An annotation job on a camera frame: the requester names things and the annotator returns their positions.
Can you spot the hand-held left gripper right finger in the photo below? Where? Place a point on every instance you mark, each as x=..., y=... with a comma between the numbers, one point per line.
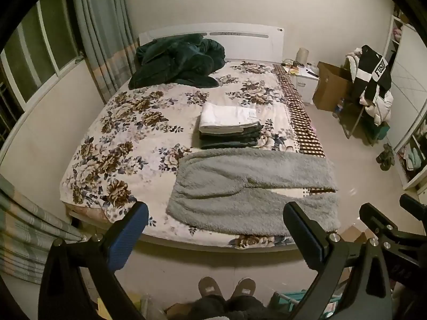
x=300, y=236

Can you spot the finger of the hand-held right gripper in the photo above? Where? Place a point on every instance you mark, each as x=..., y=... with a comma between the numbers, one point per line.
x=377, y=216
x=413, y=203

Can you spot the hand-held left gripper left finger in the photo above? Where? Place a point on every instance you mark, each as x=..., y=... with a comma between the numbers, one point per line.
x=128, y=233

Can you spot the grey fleece pants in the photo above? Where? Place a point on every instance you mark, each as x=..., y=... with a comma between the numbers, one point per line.
x=233, y=186

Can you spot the dark green folded pants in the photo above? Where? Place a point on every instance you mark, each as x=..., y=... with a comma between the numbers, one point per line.
x=230, y=144

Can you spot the flat cardboard piece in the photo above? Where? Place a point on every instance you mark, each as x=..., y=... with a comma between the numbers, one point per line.
x=353, y=235

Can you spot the brown floor slipper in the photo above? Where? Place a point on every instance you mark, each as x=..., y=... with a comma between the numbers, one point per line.
x=388, y=163
x=383, y=151

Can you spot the person's right slipper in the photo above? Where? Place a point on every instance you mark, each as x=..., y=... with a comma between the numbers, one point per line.
x=243, y=286

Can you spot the person's slipper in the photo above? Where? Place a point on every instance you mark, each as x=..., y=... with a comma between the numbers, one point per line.
x=210, y=286
x=243, y=286

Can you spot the metal chair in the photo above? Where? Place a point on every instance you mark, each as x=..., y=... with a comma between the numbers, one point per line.
x=355, y=123

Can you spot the person's left slipper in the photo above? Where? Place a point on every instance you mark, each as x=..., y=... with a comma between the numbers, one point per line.
x=210, y=286

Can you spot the striped curtain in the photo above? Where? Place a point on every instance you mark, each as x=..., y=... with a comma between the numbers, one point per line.
x=30, y=233

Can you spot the white clothes pile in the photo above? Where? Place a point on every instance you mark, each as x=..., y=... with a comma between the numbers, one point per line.
x=382, y=108

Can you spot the floral bed sheet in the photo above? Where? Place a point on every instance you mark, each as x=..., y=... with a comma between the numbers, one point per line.
x=140, y=133

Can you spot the brown checkered bed cover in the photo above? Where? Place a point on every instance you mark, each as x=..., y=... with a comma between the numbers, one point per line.
x=302, y=120

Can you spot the white wardrobe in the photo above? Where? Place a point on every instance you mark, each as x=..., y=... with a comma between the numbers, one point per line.
x=408, y=83

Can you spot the brown cardboard box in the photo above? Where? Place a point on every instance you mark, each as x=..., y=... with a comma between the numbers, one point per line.
x=330, y=86

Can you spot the black and white jacket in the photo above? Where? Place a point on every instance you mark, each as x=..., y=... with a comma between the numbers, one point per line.
x=372, y=70

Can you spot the white nightstand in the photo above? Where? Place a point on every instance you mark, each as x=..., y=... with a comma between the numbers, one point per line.
x=305, y=85

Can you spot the dark green blanket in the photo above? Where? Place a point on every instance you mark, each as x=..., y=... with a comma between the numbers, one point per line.
x=176, y=61

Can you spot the white bed headboard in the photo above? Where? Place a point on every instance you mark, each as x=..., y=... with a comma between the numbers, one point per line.
x=253, y=45

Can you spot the grey-green curtain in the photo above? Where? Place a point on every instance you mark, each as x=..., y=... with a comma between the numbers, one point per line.
x=100, y=33

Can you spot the window with white frame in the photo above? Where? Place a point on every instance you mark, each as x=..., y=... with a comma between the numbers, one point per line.
x=36, y=46

